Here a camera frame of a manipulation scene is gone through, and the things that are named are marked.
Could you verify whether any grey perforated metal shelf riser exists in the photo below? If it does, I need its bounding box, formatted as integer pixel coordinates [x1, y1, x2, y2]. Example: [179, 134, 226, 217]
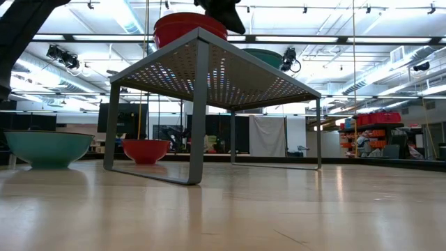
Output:
[103, 26, 323, 185]

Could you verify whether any black mounted camera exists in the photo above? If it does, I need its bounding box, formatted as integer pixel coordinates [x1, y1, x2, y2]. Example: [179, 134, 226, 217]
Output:
[279, 47, 302, 74]
[45, 44, 81, 70]

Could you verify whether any white hanging cloth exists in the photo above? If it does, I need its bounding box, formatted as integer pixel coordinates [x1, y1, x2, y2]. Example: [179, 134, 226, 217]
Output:
[248, 115, 288, 158]

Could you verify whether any shelving rack with bins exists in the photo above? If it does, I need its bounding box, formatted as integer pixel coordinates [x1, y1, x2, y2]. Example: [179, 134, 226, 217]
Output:
[338, 111, 406, 158]

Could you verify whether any black ceiling fixture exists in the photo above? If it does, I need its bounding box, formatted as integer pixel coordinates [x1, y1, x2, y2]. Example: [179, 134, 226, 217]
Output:
[412, 61, 431, 73]

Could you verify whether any red plastic storage bin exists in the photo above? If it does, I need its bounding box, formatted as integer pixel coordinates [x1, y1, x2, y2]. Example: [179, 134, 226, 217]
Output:
[357, 112, 402, 126]

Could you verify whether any dark partition panel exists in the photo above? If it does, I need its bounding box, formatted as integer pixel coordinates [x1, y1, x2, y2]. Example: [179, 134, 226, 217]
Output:
[186, 114, 250, 154]

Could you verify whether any red floral mini bowl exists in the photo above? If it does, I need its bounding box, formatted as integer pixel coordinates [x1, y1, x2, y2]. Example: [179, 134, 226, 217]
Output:
[153, 21, 229, 49]
[121, 138, 171, 165]
[153, 12, 228, 29]

